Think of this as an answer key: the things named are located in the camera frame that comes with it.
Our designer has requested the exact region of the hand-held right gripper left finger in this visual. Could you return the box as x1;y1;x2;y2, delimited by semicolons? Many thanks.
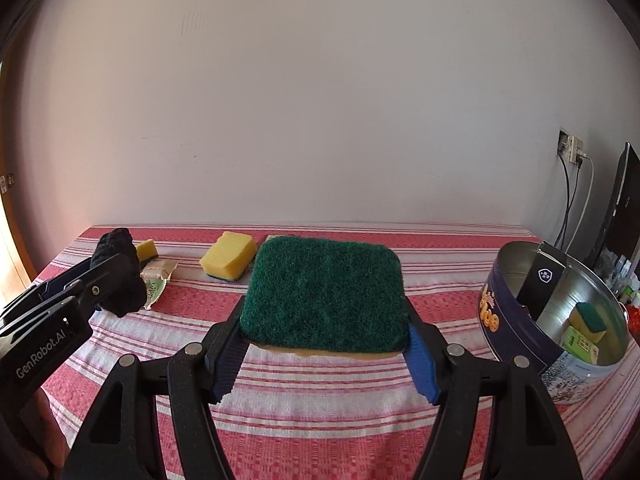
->
62;305;261;480

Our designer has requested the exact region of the white cable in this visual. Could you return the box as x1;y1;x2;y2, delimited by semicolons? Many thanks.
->
570;156;596;256

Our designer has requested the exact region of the pink white snack packet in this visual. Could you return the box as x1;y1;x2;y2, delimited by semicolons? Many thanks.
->
140;258;179;282

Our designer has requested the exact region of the green tissue pack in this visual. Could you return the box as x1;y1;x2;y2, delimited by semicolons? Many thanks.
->
559;326;601;366

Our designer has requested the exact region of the round blue metal tin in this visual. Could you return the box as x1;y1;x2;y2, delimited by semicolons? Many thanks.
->
478;240;630;406

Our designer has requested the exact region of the black cardboard box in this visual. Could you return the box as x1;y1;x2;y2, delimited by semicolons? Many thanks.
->
516;241;571;321

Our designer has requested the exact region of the black sock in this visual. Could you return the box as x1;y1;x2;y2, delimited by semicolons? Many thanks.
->
90;227;147;317

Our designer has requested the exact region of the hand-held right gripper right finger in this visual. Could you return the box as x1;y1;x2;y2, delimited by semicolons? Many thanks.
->
402;300;583;480

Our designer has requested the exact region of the person's left hand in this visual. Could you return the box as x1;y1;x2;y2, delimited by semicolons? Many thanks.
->
27;387;68;468

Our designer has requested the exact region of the wooden door frame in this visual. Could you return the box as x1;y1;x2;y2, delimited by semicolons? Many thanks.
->
0;195;37;286

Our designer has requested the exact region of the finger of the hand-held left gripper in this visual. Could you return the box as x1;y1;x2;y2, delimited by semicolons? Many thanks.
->
0;259;101;332
75;253;131;322

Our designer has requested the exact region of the white green snack packet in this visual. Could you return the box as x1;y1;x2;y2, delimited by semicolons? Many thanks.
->
144;280;167;309

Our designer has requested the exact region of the black television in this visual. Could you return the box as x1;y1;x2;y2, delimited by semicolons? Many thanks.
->
585;141;640;273

